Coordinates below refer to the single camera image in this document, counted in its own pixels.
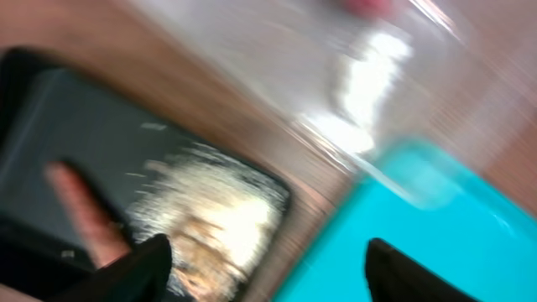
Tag teal serving tray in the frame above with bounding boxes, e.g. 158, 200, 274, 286
275, 140, 536, 302

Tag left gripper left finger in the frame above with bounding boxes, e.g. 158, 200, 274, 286
49, 234, 172, 302

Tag spilled white rice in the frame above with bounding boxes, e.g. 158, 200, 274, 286
128, 122, 290, 301

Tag clear plastic waste bin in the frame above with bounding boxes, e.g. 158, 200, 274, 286
133, 0, 471, 208

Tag orange carrot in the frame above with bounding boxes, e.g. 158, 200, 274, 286
45, 162, 131, 268

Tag white tissue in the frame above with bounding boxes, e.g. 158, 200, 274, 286
332, 31, 414, 128

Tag black rectangular tray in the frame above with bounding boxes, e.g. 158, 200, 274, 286
1, 48, 291, 300

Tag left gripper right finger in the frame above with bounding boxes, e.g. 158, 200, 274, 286
364, 238, 477, 302

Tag nut shell food scraps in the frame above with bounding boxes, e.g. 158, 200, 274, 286
171, 217, 248, 302

